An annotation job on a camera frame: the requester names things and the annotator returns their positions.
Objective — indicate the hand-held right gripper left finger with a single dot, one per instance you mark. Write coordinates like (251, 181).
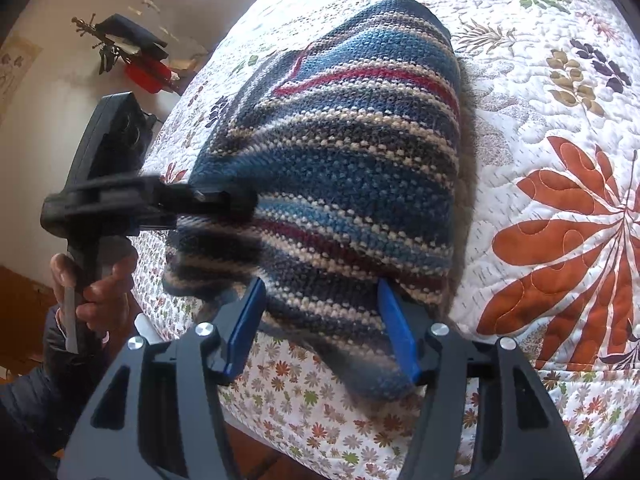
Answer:
(245, 322)

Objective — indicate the striped knit sweater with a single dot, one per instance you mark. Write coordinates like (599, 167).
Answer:
(350, 160)

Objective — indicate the white floral quilt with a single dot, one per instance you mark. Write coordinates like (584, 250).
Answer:
(550, 185)

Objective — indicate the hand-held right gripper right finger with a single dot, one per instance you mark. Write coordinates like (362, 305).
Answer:
(398, 332)

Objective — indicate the dark coat rack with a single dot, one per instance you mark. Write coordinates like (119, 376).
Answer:
(90, 30)

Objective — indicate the red bag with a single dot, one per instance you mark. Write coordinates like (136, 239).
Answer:
(147, 76)

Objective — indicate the black bag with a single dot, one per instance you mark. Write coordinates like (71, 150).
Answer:
(132, 35)

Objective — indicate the wall poster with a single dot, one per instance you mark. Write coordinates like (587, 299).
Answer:
(17, 67)

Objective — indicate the person's left hand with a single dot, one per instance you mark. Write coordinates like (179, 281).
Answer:
(102, 295)

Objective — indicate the person's left forearm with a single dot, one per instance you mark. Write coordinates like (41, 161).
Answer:
(45, 390)

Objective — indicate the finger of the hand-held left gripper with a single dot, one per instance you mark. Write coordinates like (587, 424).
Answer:
(150, 221)
(215, 200)

